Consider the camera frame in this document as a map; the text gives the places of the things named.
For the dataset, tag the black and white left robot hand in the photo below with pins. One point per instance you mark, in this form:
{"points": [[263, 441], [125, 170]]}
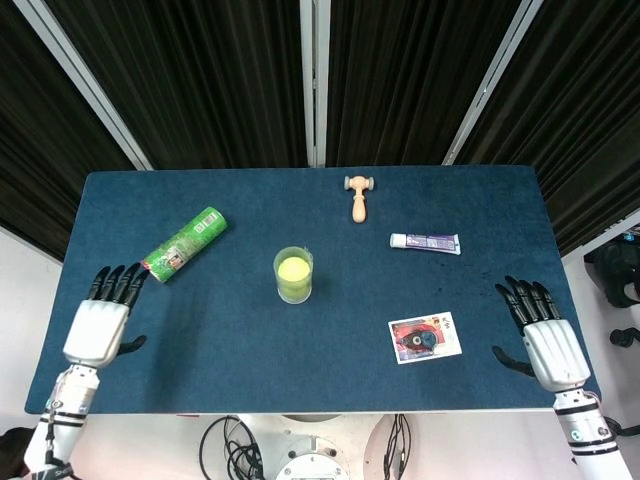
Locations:
{"points": [[97, 330]]}

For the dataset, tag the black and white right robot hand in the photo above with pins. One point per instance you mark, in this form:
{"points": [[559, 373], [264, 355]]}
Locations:
{"points": [[555, 347]]}

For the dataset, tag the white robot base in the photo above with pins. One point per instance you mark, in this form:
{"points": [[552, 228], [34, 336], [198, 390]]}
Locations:
{"points": [[310, 450]]}

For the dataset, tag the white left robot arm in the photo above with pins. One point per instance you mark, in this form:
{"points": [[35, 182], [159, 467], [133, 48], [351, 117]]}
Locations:
{"points": [[65, 415]]}

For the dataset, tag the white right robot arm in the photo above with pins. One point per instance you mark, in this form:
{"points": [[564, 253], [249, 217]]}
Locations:
{"points": [[587, 430]]}

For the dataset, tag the green cylindrical snack can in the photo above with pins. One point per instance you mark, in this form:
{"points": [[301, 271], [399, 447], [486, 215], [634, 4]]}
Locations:
{"points": [[186, 244]]}

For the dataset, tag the clear plastic cup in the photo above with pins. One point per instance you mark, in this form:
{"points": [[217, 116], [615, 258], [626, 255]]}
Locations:
{"points": [[280, 250]]}

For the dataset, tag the black office chair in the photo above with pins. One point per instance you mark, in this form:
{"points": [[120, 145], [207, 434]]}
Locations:
{"points": [[620, 285]]}

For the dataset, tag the black device with blue light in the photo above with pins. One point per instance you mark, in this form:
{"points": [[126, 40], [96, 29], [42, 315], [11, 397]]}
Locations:
{"points": [[627, 239]]}

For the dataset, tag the white carded product package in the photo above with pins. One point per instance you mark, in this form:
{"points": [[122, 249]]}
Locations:
{"points": [[424, 339]]}

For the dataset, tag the dark brown rounded object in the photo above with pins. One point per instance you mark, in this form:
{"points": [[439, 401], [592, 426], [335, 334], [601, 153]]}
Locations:
{"points": [[12, 450]]}

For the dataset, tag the white and purple toothpaste tube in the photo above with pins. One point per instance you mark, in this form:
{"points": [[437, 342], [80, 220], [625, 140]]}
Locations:
{"points": [[430, 243]]}

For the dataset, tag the black pleated curtain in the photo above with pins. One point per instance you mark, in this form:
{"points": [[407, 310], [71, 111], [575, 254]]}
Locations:
{"points": [[400, 75], [575, 125], [40, 150], [200, 75]]}

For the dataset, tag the blue felt table mat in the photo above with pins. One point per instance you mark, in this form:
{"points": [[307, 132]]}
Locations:
{"points": [[320, 380]]}

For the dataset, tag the small wooden toy hammer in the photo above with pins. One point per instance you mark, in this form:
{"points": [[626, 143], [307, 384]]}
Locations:
{"points": [[359, 202]]}

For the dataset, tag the grey metal frame post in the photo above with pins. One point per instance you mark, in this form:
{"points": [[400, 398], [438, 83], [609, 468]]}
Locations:
{"points": [[80, 80], [492, 80], [315, 80]]}

